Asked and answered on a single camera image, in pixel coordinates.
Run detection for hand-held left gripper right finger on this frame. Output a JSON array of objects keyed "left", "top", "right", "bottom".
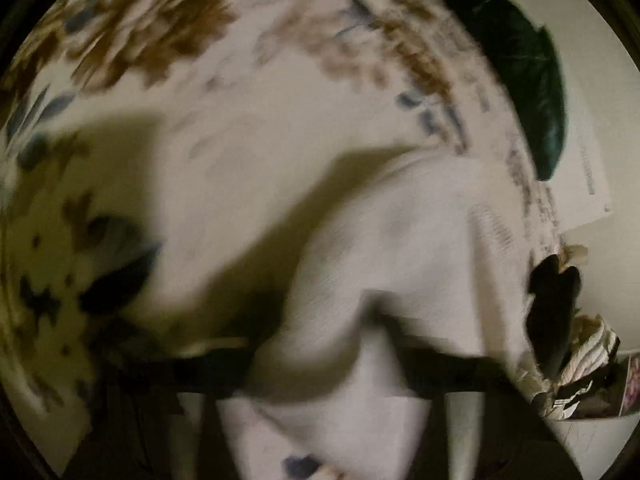
[{"left": 369, "top": 291, "right": 585, "bottom": 480}]

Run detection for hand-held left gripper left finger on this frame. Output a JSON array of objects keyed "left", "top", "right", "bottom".
[{"left": 62, "top": 346, "right": 253, "bottom": 480}]

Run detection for white knit garment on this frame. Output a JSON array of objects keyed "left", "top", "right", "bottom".
[{"left": 220, "top": 147, "right": 543, "bottom": 480}]

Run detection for pile of light clothes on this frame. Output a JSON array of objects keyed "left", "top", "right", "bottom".
[{"left": 517, "top": 312, "right": 622, "bottom": 420}]

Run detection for dark cloth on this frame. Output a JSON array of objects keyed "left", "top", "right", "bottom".
[{"left": 524, "top": 254, "right": 584, "bottom": 382}]

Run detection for pink printed box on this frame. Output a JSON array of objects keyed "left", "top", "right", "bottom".
[{"left": 619, "top": 354, "right": 640, "bottom": 417}]

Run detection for floral printed blanket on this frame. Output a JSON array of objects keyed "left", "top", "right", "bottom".
[{"left": 0, "top": 0, "right": 576, "bottom": 480}]

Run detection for white printed paper sheet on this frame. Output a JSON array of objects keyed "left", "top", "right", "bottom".
[{"left": 542, "top": 105, "right": 615, "bottom": 235}]

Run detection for dark green cushion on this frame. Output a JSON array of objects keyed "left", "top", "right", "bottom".
[{"left": 417, "top": 0, "right": 569, "bottom": 182}]

